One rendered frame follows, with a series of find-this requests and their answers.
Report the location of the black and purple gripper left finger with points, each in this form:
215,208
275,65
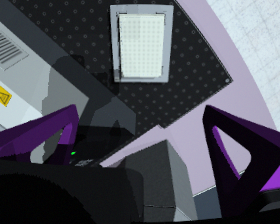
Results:
17,143

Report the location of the white multi-well plate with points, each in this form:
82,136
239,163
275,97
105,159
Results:
141,44

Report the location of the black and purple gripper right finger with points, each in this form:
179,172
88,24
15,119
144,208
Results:
263,171

